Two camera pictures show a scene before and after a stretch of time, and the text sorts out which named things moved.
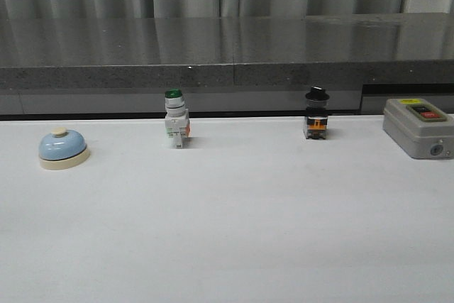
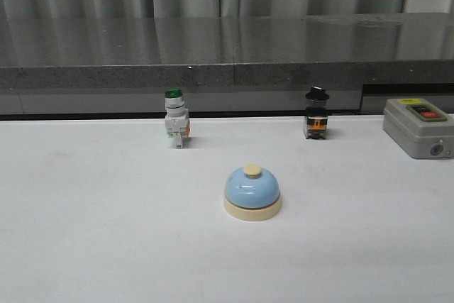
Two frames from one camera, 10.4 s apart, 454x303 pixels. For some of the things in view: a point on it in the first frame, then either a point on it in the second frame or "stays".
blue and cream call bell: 62,149 to 252,194
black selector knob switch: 316,118 stays
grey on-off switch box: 419,128 stays
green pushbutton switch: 177,120 stays
